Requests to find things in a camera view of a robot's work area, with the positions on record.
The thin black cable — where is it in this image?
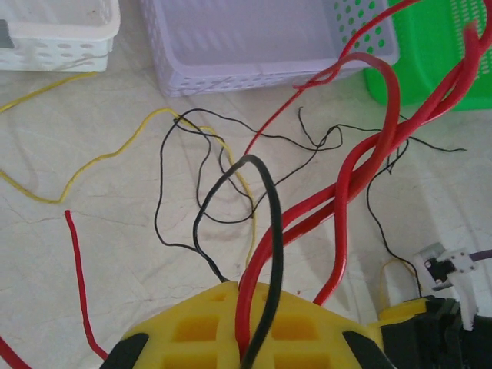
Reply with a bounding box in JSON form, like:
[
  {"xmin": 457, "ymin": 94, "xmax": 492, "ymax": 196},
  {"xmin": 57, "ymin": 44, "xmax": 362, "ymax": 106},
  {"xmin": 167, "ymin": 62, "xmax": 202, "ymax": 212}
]
[
  {"xmin": 153, "ymin": 106, "xmax": 345, "ymax": 254},
  {"xmin": 364, "ymin": 115, "xmax": 468, "ymax": 299},
  {"xmin": 191, "ymin": 153, "xmax": 285, "ymax": 369}
]

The white plastic basket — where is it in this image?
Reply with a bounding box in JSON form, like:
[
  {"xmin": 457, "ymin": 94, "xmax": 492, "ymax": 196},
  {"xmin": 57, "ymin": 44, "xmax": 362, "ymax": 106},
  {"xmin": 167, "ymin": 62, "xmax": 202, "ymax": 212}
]
[{"xmin": 0, "ymin": 0, "xmax": 121, "ymax": 73}]

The purple plastic basket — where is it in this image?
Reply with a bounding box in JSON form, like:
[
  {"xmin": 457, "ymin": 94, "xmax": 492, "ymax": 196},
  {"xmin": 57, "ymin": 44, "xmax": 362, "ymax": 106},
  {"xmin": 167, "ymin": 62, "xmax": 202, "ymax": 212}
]
[{"xmin": 140, "ymin": 0, "xmax": 401, "ymax": 97}]

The thin red cable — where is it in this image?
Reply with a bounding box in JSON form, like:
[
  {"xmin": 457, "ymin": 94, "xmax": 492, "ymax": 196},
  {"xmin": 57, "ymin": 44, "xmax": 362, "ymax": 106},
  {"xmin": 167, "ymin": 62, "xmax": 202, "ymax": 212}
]
[
  {"xmin": 234, "ymin": 18, "xmax": 492, "ymax": 362},
  {"xmin": 236, "ymin": 22, "xmax": 492, "ymax": 308},
  {"xmin": 248, "ymin": 0, "xmax": 407, "ymax": 308},
  {"xmin": 0, "ymin": 209, "xmax": 111, "ymax": 369}
]

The thin yellow cable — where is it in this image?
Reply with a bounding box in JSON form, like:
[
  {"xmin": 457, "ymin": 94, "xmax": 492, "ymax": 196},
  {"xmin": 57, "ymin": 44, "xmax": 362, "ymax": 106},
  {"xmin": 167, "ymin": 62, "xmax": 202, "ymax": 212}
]
[
  {"xmin": 379, "ymin": 256, "xmax": 419, "ymax": 308},
  {"xmin": 0, "ymin": 107, "xmax": 258, "ymax": 272},
  {"xmin": 0, "ymin": 71, "xmax": 99, "ymax": 115}
]

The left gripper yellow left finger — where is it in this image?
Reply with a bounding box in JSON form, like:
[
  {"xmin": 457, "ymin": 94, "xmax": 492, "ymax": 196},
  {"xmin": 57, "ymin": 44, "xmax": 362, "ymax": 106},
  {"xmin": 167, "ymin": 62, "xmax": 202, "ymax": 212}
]
[{"xmin": 99, "ymin": 281, "xmax": 247, "ymax": 369}]

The green plastic basket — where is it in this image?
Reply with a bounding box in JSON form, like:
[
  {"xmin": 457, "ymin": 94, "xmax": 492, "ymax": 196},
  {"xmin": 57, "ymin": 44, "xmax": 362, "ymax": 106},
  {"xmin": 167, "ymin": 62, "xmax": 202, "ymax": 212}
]
[{"xmin": 334, "ymin": 0, "xmax": 492, "ymax": 112}]

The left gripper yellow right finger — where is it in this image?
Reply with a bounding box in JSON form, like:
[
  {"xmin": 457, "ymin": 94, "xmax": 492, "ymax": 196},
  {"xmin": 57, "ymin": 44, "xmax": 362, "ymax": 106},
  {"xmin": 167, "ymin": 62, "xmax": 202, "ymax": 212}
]
[{"xmin": 245, "ymin": 282, "xmax": 393, "ymax": 369}]

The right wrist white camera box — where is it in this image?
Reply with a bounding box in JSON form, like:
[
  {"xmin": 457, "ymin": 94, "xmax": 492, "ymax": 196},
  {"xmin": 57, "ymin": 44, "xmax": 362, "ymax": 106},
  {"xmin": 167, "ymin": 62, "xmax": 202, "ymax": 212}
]
[{"xmin": 413, "ymin": 241, "xmax": 482, "ymax": 332}]

